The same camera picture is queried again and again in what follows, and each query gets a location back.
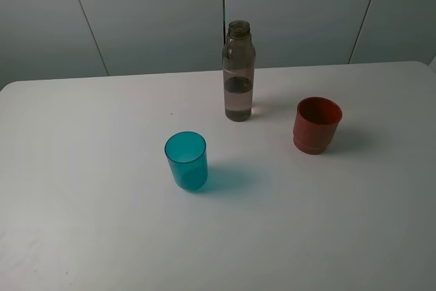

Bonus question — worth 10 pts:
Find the teal transparent plastic cup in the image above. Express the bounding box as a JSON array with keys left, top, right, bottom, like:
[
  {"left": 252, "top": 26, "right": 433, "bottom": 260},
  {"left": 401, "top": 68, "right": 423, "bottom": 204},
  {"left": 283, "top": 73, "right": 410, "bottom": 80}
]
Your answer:
[{"left": 164, "top": 131, "right": 208, "bottom": 191}]

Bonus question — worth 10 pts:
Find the smoky transparent plastic bottle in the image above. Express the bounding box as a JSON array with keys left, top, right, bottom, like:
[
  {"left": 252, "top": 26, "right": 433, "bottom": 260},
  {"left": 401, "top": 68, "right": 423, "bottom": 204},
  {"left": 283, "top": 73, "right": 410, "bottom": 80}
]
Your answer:
[{"left": 222, "top": 20, "right": 256, "bottom": 122}]

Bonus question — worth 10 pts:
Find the red plastic cup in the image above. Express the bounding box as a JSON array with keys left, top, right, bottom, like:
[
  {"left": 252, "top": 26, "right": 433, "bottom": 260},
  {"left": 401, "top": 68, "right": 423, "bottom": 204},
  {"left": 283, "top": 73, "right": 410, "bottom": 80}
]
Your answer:
[{"left": 293, "top": 97, "right": 343, "bottom": 155}]

